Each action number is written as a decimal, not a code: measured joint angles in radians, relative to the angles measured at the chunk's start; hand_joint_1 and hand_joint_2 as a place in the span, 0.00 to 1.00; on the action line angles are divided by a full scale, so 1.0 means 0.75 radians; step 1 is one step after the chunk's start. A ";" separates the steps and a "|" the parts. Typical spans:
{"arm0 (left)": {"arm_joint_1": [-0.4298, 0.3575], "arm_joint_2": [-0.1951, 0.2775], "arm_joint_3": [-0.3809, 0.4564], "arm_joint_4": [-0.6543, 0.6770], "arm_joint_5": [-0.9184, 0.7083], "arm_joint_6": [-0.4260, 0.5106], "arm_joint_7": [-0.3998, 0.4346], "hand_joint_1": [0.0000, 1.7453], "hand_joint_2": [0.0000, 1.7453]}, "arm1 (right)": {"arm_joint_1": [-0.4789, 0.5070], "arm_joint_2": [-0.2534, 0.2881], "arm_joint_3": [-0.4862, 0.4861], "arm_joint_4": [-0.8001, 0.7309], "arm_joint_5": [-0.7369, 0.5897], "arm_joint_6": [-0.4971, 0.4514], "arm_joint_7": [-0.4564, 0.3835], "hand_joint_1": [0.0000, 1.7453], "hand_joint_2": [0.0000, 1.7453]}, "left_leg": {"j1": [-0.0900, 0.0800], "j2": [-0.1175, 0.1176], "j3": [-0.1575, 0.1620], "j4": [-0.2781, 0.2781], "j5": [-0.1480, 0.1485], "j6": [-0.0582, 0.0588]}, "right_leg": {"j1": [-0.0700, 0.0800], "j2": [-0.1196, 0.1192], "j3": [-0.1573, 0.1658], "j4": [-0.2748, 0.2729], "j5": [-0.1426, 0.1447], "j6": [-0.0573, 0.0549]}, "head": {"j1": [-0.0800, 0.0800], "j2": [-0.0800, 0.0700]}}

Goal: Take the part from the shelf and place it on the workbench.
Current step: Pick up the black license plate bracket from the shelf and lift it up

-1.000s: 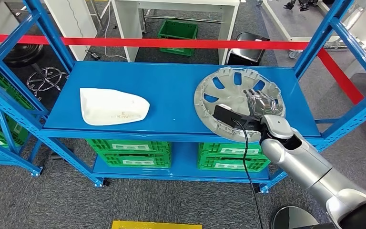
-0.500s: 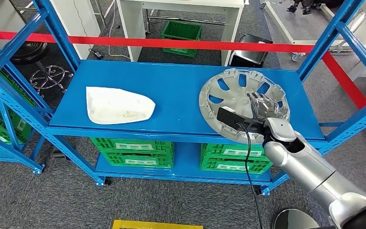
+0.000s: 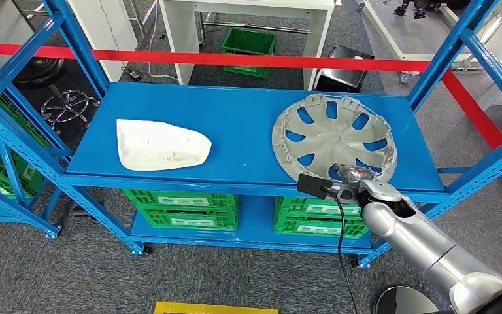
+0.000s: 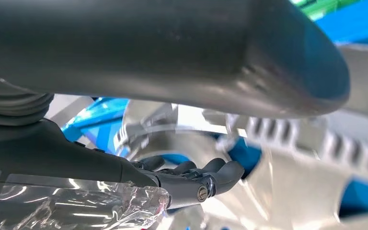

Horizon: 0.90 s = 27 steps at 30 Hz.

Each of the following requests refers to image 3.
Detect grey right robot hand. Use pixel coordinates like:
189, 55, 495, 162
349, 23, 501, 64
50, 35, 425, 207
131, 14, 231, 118
337, 164, 381, 187

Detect silver plastic wheel hubcap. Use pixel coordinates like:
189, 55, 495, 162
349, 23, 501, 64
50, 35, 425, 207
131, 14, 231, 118
271, 93, 398, 185

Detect blue metal shelf rack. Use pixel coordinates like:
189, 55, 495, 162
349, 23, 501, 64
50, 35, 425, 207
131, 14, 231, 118
0, 0, 502, 270
0, 41, 61, 240

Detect white plastic cover part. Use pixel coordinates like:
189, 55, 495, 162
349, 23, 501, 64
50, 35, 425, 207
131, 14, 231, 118
116, 118, 213, 172

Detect black box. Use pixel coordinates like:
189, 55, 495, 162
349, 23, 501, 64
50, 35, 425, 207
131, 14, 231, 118
313, 45, 375, 93

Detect white cart with casters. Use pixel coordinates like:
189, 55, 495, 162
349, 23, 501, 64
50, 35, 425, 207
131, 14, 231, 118
361, 0, 466, 84

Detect yellow floor tape square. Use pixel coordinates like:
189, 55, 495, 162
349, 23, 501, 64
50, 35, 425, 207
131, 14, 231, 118
153, 301, 279, 314

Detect white table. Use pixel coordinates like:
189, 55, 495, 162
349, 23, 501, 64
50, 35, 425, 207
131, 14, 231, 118
159, 0, 336, 91

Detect white cabinet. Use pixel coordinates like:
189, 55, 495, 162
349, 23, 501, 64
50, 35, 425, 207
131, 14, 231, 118
67, 0, 139, 82

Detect black stool with chrome base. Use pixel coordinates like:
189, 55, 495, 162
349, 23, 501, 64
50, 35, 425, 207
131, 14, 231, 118
12, 57, 101, 133

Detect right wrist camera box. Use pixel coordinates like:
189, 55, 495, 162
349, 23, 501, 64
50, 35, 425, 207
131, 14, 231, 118
297, 173, 356, 205

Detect chrome stanchion post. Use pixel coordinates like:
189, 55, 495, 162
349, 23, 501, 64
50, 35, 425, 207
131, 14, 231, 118
372, 286, 427, 314

